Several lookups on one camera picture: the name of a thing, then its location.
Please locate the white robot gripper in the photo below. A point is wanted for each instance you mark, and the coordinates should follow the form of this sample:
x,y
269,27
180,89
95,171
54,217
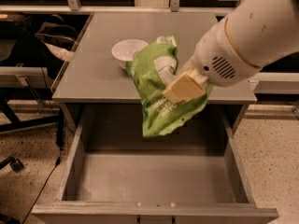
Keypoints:
x,y
220,57

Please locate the green rice chip bag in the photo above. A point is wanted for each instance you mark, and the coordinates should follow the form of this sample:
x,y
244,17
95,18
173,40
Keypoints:
x,y
155,94

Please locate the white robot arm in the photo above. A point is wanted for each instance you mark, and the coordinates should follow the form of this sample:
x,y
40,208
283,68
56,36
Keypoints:
x,y
255,34

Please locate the grey cabinet with counter top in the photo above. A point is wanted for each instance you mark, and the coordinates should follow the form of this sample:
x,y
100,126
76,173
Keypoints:
x,y
111,101

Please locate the open grey top drawer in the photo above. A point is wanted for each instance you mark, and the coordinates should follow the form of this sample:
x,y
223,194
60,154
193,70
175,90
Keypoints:
x,y
115,175

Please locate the dark bag with white lining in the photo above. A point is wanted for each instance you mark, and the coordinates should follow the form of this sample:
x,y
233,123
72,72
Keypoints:
x,y
58,37

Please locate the white ceramic bowl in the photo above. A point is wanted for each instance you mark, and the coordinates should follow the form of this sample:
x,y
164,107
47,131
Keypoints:
x,y
124,50

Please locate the metal window railing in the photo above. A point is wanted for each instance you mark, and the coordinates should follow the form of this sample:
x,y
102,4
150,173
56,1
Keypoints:
x,y
124,3

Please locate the black office chair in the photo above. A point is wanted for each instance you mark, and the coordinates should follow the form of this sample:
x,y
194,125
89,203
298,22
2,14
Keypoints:
x,y
19,82

